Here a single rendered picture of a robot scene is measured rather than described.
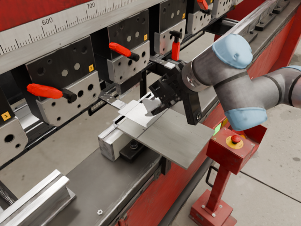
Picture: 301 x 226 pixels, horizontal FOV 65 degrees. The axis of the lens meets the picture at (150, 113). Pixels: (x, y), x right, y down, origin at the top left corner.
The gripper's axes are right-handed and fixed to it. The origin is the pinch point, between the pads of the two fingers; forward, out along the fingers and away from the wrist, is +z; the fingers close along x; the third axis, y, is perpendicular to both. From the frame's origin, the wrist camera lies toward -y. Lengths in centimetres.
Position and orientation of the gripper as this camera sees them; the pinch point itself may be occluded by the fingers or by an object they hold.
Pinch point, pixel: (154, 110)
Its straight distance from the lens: 76.0
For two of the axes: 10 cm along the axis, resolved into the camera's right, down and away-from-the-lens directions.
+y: -6.1, -7.9, -0.9
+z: -5.1, 3.0, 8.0
